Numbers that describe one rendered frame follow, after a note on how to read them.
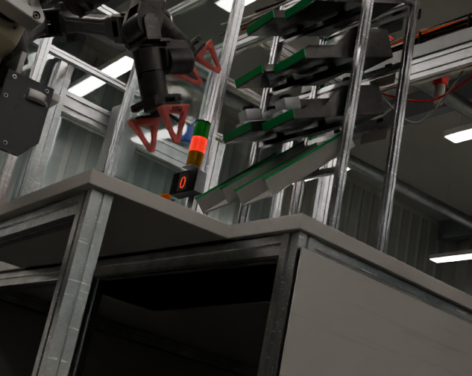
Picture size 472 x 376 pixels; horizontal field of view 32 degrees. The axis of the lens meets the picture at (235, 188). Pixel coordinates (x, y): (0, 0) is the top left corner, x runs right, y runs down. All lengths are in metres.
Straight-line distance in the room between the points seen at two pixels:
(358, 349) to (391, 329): 0.11
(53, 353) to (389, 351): 0.64
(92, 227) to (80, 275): 0.09
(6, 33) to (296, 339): 0.81
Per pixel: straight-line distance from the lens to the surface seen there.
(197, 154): 2.56
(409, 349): 1.72
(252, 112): 2.09
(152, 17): 1.73
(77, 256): 1.51
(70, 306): 1.49
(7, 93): 1.68
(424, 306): 1.77
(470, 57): 3.28
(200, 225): 1.62
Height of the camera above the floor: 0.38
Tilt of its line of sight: 19 degrees up
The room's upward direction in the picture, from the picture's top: 12 degrees clockwise
